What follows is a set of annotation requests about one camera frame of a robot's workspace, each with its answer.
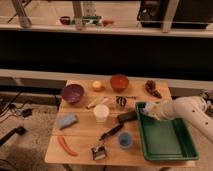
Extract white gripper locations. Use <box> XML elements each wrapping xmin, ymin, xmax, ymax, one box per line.
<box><xmin>148</xmin><ymin>106</ymin><xmax>163</xmax><ymax>120</ymax></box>

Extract light blue towel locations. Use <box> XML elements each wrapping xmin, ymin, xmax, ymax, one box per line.
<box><xmin>141</xmin><ymin>102</ymin><xmax>157</xmax><ymax>118</ymax></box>

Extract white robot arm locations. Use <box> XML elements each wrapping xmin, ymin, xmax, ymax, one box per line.
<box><xmin>146</xmin><ymin>96</ymin><xmax>213</xmax><ymax>143</ymax></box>

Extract green plastic tray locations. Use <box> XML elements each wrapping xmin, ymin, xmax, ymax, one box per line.
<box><xmin>135</xmin><ymin>102</ymin><xmax>199</xmax><ymax>161</ymax></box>

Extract brown pine cone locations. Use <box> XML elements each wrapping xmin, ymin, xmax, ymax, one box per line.
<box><xmin>145</xmin><ymin>80</ymin><xmax>162</xmax><ymax>99</ymax></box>

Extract metal whisk tool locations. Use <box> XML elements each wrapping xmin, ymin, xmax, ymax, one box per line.
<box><xmin>115</xmin><ymin>96</ymin><xmax>136</xmax><ymax>109</ymax></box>

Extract blue cup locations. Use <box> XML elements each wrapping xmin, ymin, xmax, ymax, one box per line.
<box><xmin>118</xmin><ymin>132</ymin><xmax>133</xmax><ymax>149</ymax></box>

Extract orange bowl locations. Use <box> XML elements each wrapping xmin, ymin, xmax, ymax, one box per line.
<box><xmin>110</xmin><ymin>74</ymin><xmax>129</xmax><ymax>93</ymax></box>

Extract wooden stick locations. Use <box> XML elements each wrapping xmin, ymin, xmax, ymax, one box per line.
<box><xmin>86</xmin><ymin>97</ymin><xmax>108</xmax><ymax>109</ymax></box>

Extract white cup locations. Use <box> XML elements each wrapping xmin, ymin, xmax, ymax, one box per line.
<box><xmin>93</xmin><ymin>104</ymin><xmax>110</xmax><ymax>123</ymax></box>

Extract wooden table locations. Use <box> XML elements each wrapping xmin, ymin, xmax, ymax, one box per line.
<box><xmin>45</xmin><ymin>78</ymin><xmax>195</xmax><ymax>168</ymax></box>

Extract small orange fruit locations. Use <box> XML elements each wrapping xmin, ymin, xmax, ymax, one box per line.
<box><xmin>92</xmin><ymin>81</ymin><xmax>103</xmax><ymax>91</ymax></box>

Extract black binder clip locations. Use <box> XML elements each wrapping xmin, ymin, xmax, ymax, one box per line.
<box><xmin>91</xmin><ymin>143</ymin><xmax>107</xmax><ymax>161</ymax></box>

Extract purple bowl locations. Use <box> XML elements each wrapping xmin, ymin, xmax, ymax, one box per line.
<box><xmin>61</xmin><ymin>84</ymin><xmax>84</xmax><ymax>104</ymax></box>

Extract blue sponge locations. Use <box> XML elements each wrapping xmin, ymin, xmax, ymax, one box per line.
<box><xmin>57</xmin><ymin>114</ymin><xmax>77</xmax><ymax>130</ymax></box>

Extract red chili pepper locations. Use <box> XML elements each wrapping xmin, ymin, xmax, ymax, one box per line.
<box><xmin>57</xmin><ymin>136</ymin><xmax>78</xmax><ymax>156</ymax></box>

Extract green background object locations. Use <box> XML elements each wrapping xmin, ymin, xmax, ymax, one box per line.
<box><xmin>70</xmin><ymin>15</ymin><xmax>102</xmax><ymax>25</ymax></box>

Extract dark red background bowl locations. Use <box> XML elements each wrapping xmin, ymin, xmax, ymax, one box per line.
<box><xmin>59</xmin><ymin>16</ymin><xmax>71</xmax><ymax>25</ymax></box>

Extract black floor cables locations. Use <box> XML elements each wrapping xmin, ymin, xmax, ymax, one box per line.
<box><xmin>0</xmin><ymin>91</ymin><xmax>33</xmax><ymax>148</ymax></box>

